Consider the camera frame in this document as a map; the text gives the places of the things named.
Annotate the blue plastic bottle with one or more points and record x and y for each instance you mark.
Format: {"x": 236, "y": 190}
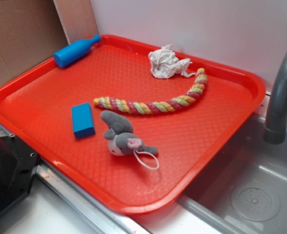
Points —
{"x": 74, "y": 51}

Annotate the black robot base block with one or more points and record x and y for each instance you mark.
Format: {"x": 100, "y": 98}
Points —
{"x": 18, "y": 164}

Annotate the red plastic tray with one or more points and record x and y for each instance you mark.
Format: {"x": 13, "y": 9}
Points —
{"x": 36, "y": 107}

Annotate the grey plush elephant toy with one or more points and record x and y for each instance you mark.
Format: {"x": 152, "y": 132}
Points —
{"x": 122, "y": 141}

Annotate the crumpled white paper tissue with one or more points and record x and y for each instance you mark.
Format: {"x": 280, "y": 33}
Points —
{"x": 165, "y": 63}

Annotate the blue rectangular block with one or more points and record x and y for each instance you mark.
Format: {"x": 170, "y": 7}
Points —
{"x": 82, "y": 121}

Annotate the grey plastic sink basin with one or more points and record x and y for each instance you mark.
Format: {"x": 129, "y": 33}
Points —
{"x": 245, "y": 159}

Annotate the grey sink faucet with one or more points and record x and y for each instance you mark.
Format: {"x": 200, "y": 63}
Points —
{"x": 275, "y": 126}

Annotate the round sink drain cover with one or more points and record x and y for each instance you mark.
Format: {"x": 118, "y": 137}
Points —
{"x": 257, "y": 204}

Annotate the brown cardboard panel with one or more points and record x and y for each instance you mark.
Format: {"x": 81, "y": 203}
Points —
{"x": 30, "y": 32}

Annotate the multicolour twisted rope toy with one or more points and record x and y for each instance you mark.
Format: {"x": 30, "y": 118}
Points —
{"x": 168, "y": 106}

